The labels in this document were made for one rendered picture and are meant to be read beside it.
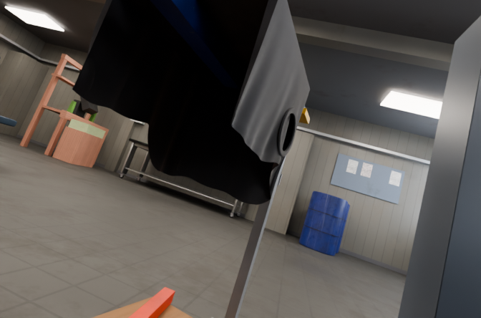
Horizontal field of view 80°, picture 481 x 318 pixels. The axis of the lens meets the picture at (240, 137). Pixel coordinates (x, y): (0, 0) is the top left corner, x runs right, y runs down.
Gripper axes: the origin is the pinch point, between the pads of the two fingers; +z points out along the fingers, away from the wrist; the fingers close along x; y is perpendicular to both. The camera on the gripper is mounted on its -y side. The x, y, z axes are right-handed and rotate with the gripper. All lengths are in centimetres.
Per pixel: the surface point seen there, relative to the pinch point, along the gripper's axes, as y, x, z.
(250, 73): 22, -78, 53
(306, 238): -12, 383, 258
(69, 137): -508, 276, 189
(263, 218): 14, -18, 100
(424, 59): 84, 285, -45
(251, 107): 21, -73, 59
